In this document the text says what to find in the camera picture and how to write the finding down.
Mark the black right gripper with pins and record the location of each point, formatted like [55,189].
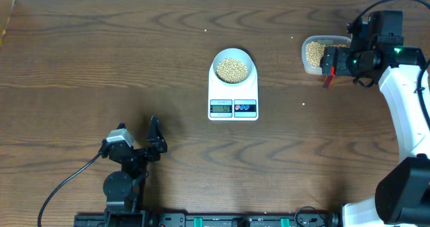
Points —
[341,54]

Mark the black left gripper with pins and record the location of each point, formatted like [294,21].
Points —
[157,146]

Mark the red plastic measuring scoop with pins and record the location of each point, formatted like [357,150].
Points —
[329,78]

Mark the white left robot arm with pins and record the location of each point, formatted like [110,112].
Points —
[124,189]

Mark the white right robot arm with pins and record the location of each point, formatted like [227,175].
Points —
[377,52]

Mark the white digital kitchen scale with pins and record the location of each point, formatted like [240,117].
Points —
[233,102]

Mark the white round bowl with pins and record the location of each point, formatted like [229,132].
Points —
[233,66]

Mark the clear plastic container of beans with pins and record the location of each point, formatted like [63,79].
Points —
[313,51]

